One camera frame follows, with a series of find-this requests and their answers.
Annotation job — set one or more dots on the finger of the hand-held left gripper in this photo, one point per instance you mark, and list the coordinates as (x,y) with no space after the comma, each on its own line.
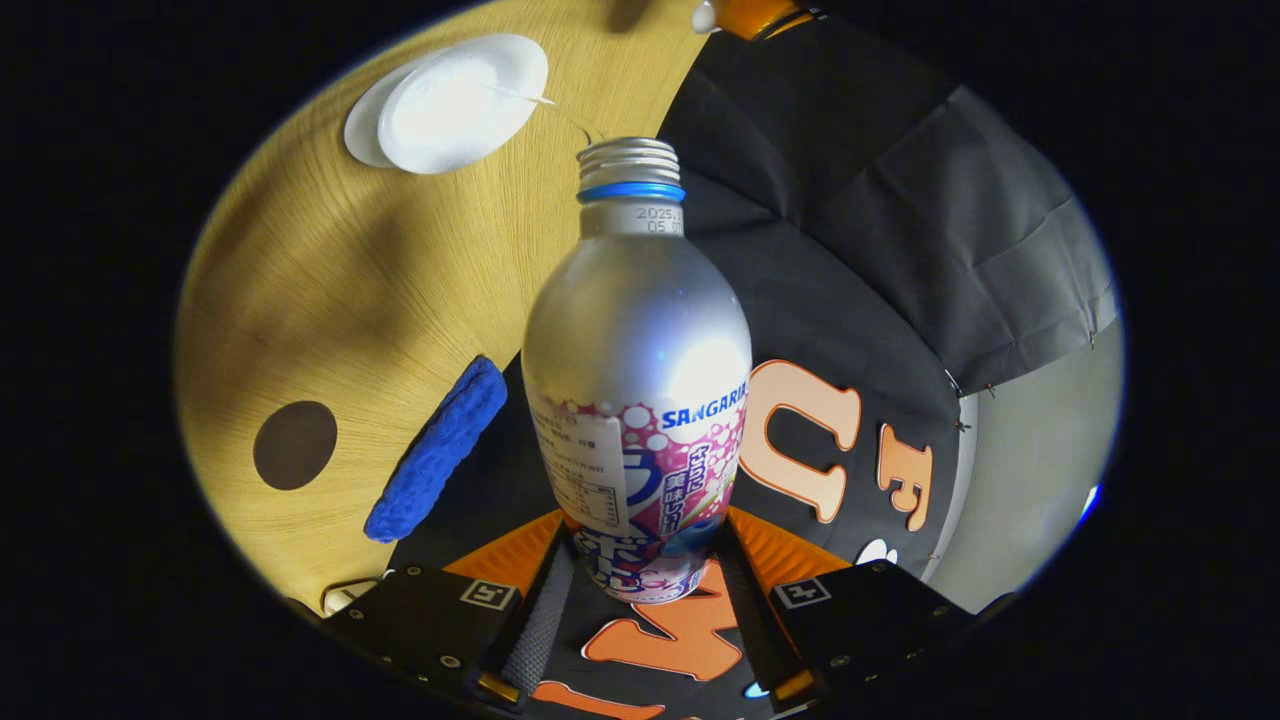
(755,15)

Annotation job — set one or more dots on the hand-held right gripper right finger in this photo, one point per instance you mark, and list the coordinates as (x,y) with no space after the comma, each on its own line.
(770,640)

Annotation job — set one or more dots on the silver water bottle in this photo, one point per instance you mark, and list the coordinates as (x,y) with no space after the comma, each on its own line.
(630,330)

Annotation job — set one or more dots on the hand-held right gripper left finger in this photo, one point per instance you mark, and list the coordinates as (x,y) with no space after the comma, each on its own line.
(540,630)

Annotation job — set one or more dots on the white teacup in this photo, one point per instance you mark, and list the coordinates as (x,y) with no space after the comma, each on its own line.
(460,105)

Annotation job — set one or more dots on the blue towel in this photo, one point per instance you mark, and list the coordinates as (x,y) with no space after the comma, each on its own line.
(440,450)

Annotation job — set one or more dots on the black backdrop cloth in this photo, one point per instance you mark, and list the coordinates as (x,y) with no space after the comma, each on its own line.
(850,250)

